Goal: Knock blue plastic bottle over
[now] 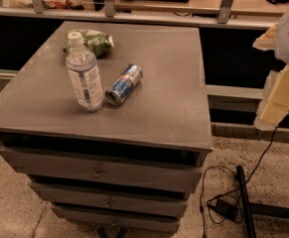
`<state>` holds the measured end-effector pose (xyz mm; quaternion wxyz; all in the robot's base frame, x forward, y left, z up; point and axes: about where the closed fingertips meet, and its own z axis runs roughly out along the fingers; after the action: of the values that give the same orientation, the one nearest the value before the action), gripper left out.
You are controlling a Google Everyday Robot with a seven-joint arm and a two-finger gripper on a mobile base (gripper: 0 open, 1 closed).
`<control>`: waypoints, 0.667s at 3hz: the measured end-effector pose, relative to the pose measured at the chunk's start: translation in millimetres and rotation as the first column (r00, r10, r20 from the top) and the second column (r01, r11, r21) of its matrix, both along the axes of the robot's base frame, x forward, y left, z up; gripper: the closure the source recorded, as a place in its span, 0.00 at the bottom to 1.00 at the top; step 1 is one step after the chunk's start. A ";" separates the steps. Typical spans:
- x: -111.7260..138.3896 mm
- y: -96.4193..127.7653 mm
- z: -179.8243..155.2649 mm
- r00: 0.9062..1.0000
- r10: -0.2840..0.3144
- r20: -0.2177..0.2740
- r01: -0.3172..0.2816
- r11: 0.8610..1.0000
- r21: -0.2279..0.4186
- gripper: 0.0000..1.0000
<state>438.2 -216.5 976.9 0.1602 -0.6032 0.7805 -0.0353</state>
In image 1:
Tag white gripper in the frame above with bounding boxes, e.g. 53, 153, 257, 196
252, 9, 289, 131

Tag clear plastic water bottle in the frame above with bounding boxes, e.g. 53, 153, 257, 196
66, 31, 103, 112

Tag black floor bar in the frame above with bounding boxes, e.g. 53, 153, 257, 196
236, 166, 256, 238

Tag top grey drawer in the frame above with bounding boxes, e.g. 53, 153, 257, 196
0, 147, 201, 193

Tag grey drawer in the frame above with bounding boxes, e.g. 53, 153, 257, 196
51, 204, 180, 233
0, 147, 201, 193
30, 181, 187, 219

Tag blue silver drink can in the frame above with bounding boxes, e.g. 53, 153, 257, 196
105, 64, 143, 106

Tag black power adapter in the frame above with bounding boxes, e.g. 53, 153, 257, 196
215, 198, 238, 221

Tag middle grey drawer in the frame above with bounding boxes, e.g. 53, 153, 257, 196
30, 181, 187, 219

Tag grey drawer cabinet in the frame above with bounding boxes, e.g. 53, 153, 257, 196
0, 22, 213, 222

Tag green snack bag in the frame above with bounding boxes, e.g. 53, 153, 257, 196
63, 30, 114, 59

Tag bottom grey drawer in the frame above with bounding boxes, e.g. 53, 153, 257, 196
51, 204, 180, 233

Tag metal railing frame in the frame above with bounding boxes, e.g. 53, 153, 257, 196
0, 0, 289, 29

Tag black power cable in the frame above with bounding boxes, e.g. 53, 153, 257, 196
199, 126, 279, 238

